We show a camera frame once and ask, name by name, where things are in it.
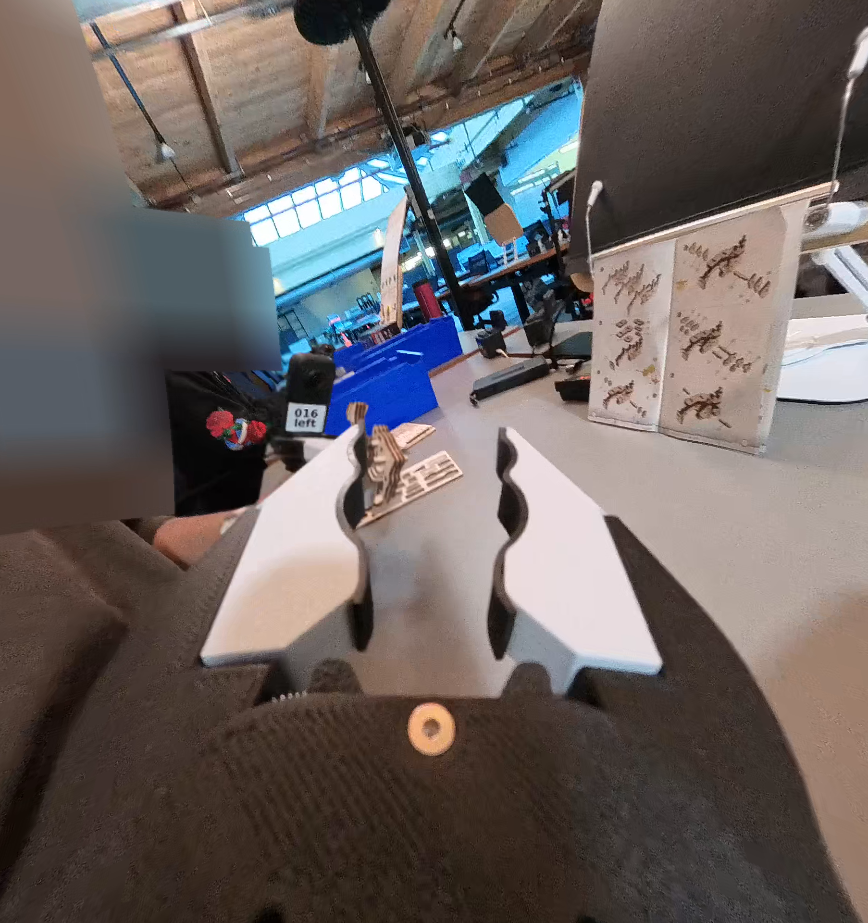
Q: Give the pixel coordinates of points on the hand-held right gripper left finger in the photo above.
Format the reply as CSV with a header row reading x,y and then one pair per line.
x,y
282,577

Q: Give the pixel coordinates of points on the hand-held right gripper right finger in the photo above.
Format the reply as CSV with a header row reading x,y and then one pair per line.
x,y
578,577

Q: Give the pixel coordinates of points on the layered wooden puzzle model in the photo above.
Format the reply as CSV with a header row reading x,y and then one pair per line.
x,y
385,461

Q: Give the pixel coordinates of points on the person's left forearm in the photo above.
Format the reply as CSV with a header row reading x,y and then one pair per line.
x,y
182,537

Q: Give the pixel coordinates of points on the grey desk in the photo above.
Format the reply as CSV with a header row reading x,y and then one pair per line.
x,y
693,541

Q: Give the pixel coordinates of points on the blue plastic bin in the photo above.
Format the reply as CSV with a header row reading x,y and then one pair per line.
x,y
434,339
383,396

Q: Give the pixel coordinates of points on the plywood sheet stack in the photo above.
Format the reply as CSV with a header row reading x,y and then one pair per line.
x,y
414,435

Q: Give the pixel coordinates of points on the dark red bottle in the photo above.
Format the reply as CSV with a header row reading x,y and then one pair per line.
x,y
427,299

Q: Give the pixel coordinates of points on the plywood parts sheet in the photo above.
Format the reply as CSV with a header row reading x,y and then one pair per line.
x,y
427,472

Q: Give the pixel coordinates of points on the white standing banner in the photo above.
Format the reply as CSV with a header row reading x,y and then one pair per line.
x,y
394,259

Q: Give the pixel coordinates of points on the black charger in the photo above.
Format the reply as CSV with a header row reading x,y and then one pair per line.
x,y
490,342

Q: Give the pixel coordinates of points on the small black box red label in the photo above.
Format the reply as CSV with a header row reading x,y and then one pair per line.
x,y
572,389

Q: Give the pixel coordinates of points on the black rectangular case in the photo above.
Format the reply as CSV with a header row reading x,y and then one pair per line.
x,y
510,378

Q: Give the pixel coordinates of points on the black tablet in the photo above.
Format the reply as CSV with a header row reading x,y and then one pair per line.
x,y
571,346

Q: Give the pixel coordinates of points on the black upright device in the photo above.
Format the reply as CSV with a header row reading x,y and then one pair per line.
x,y
541,321

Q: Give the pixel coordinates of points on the person's olive clothing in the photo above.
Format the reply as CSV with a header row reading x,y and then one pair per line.
x,y
45,685

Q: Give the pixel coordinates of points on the black pole with round head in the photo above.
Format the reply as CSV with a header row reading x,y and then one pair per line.
x,y
398,130

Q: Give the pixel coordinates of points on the printed instruction sheet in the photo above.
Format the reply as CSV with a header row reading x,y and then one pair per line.
x,y
708,339

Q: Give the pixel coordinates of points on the white monitor stand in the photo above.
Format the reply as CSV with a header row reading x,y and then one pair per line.
x,y
838,360

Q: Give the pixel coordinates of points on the short white gooseneck clip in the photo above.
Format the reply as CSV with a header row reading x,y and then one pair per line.
x,y
595,191

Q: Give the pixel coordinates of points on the black monitor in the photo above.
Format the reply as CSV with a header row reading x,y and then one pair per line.
x,y
693,108

